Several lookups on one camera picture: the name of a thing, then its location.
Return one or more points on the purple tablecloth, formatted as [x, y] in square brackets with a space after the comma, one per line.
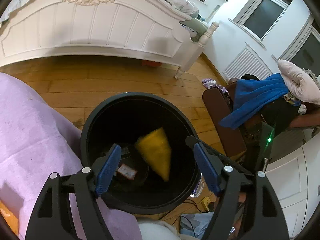
[36, 141]

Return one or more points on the small red-white wrapper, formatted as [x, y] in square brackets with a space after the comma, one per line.
[127, 171]

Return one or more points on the yellow snack wrapper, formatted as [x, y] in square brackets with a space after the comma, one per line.
[156, 152]

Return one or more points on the blue towel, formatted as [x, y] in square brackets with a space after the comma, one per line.
[250, 96]

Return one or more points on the white bed frame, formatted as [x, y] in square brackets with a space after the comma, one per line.
[150, 30]

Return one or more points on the white window frame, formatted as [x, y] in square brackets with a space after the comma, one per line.
[261, 16]

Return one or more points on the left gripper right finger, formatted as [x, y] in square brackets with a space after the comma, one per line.
[247, 201]

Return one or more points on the white cabinet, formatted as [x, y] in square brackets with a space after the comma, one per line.
[295, 179]

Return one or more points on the pink pillow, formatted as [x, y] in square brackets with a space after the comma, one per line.
[299, 83]

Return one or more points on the yellow power strip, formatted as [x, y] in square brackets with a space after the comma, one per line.
[205, 203]

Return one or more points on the purple clothes on floor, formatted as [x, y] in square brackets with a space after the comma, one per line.
[210, 83]

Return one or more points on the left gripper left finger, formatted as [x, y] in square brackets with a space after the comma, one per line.
[51, 217]

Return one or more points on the black round trash bin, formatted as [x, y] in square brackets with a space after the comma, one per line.
[124, 119]

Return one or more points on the white radiator grille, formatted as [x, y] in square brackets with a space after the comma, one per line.
[247, 62]

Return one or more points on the green blanket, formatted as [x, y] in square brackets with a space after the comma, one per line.
[195, 28]

